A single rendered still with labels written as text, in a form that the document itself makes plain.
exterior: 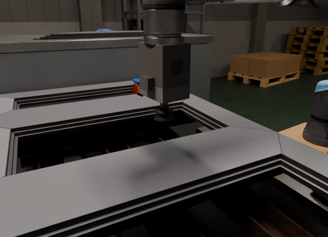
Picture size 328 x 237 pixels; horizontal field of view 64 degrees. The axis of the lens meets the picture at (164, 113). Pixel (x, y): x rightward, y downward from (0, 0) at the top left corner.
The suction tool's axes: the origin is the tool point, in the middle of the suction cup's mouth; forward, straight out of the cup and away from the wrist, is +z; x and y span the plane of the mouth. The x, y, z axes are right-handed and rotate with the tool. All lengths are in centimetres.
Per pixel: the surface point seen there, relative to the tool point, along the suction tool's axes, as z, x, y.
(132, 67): 4, 33, -77
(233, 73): 80, 372, -299
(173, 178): 9.8, -2.5, 6.6
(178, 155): 9.8, 4.0, 0.1
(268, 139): 9.8, 28.2, 6.5
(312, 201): 26.8, 36.8, 16.4
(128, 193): 9.8, -11.7, 5.9
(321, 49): 41, 557, -229
